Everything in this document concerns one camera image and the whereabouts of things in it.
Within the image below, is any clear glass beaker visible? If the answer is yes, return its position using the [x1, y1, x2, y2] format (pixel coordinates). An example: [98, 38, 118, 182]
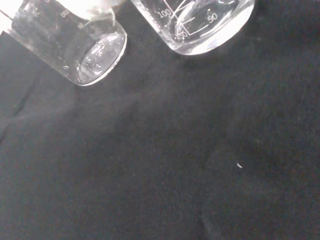
[129, 0, 256, 57]
[0, 0, 128, 87]

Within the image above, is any black bench cloth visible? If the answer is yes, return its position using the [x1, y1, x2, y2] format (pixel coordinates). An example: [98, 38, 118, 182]
[0, 0, 320, 240]

